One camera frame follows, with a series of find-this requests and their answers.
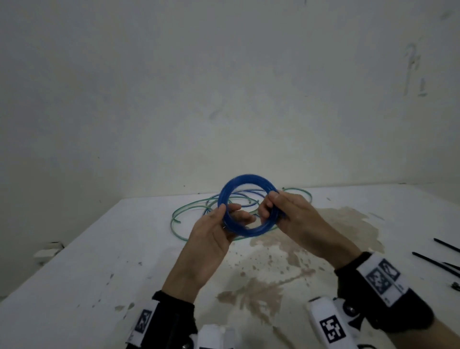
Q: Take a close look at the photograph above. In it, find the person's right forearm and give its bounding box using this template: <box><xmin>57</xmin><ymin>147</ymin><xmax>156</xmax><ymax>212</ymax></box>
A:
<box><xmin>390</xmin><ymin>316</ymin><xmax>460</xmax><ymax>349</ymax></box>

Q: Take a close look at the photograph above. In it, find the solid blue tube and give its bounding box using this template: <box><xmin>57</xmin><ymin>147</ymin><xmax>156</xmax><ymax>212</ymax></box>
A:
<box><xmin>217</xmin><ymin>174</ymin><xmax>288</xmax><ymax>238</ymax></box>

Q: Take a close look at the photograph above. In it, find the white wrist camera with marker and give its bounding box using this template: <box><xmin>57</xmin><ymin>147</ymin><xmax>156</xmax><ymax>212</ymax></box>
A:
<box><xmin>306</xmin><ymin>296</ymin><xmax>357</xmax><ymax>349</ymax></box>
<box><xmin>197</xmin><ymin>323</ymin><xmax>236</xmax><ymax>349</ymax></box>

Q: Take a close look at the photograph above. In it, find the clear green striped tube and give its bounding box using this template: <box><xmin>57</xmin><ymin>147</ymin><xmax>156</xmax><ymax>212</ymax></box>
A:
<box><xmin>171</xmin><ymin>186</ymin><xmax>312</xmax><ymax>242</ymax></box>

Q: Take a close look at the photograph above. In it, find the white wall socket box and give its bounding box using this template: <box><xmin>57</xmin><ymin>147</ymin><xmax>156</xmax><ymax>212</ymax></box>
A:
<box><xmin>34</xmin><ymin>241</ymin><xmax>65</xmax><ymax>265</ymax></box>

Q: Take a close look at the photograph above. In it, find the person's left hand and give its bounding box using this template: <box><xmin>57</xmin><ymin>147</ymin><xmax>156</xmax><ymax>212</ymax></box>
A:
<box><xmin>161</xmin><ymin>203</ymin><xmax>256</xmax><ymax>307</ymax></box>

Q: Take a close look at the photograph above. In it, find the clear blue striped tube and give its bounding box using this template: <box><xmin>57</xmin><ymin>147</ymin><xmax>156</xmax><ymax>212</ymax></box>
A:
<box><xmin>203</xmin><ymin>192</ymin><xmax>266</xmax><ymax>216</ymax></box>

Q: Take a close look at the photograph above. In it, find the person's right hand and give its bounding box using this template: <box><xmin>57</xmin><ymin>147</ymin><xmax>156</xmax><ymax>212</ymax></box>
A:
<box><xmin>258</xmin><ymin>190</ymin><xmax>363</xmax><ymax>271</ymax></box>

